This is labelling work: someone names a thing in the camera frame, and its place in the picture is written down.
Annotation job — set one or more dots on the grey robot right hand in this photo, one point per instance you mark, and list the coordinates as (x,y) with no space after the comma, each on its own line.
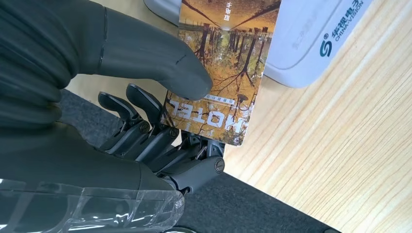
(96,180)

